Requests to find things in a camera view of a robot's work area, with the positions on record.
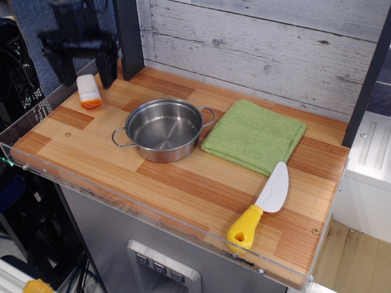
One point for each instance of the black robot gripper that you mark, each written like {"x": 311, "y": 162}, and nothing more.
{"x": 78, "y": 34}

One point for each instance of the white orange mushroom stem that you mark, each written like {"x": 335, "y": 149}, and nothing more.
{"x": 88, "y": 91}

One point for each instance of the small stainless steel pot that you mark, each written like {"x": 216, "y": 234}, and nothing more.
{"x": 164, "y": 130}

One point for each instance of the black plastic crate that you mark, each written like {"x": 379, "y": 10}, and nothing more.
{"x": 20, "y": 88}

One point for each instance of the green folded cloth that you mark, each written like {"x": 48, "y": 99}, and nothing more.
{"x": 253, "y": 137}

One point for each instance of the stainless steel cabinet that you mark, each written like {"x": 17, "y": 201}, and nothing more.
{"x": 106, "y": 227}

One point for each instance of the silver button control panel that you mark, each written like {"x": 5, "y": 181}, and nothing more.
{"x": 156, "y": 272}

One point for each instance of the white ribbed appliance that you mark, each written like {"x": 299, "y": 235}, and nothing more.
{"x": 362, "y": 201}

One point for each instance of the dark grey left post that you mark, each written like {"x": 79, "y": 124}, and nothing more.
{"x": 129, "y": 36}

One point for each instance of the dark grey post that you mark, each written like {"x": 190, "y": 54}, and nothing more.
{"x": 129, "y": 36}
{"x": 371, "y": 77}

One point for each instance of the yellow handled white toy knife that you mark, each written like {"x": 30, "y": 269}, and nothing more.
{"x": 240, "y": 236}

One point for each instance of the dark grey right post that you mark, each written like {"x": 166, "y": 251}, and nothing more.
{"x": 371, "y": 77}

